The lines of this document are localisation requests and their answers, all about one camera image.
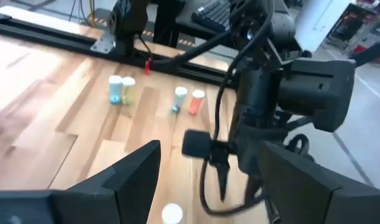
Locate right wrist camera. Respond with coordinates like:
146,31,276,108
181,129,213,158

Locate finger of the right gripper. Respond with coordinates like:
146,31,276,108
215,157,232,202
243,174,265,206

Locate black camera cable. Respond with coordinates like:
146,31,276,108
198,0,275,217

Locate pink pill bottle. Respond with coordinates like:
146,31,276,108
161,202,184,224

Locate blue pill bottle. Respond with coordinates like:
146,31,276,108
108,75,124,105

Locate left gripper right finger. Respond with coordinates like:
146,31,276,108
257,140,380,224

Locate silver mounting bracket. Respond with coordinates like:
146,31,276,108
90,32,116,54

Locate black aluminium table frame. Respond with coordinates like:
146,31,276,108
0,11,237,86

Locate red clip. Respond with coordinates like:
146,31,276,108
144,57,153,77

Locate white cabinet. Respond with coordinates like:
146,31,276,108
295,0,356,52

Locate dark desk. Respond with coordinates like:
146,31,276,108
151,0,237,47

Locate red and black storage rack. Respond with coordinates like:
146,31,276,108
326,2,380,63

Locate black keyboard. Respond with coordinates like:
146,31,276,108
191,0,233,32

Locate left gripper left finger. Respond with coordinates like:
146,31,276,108
0,139,162,224

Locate clear bottle blue pills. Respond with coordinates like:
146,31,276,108
171,86,189,114

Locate orange pill bottle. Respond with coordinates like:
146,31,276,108
188,89,206,116

